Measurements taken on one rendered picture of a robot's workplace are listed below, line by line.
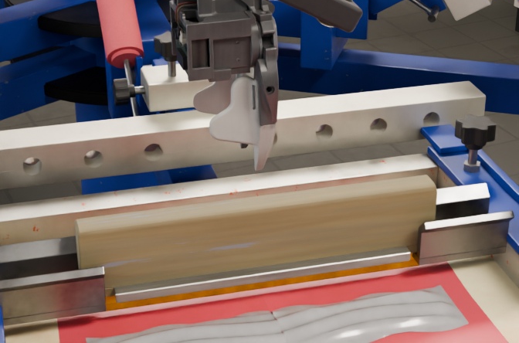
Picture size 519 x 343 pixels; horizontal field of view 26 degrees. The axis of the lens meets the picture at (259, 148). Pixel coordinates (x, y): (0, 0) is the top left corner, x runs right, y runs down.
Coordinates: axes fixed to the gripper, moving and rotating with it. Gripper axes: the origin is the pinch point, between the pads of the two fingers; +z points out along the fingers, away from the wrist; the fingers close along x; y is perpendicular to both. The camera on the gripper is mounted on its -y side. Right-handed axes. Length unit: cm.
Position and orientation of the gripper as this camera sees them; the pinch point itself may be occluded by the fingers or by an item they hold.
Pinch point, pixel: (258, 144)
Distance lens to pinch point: 105.8
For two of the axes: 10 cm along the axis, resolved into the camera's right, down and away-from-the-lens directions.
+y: -9.6, 1.3, -2.4
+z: 0.1, 9.0, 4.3
